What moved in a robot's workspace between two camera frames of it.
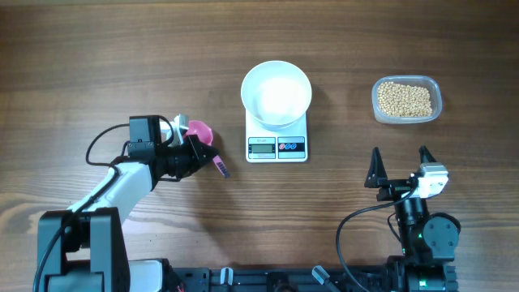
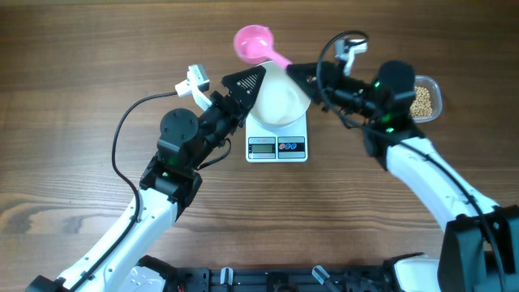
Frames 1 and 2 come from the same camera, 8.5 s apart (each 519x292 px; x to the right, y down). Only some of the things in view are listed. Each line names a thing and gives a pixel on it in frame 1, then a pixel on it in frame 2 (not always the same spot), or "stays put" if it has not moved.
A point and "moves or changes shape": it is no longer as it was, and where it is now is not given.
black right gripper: x=377 y=178 -> x=328 y=79
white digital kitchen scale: x=264 y=145 stays put
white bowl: x=277 y=94 stays put
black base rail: x=355 y=278 stays put
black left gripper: x=194 y=146 -> x=239 y=95
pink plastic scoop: x=201 y=129 moves or changes shape
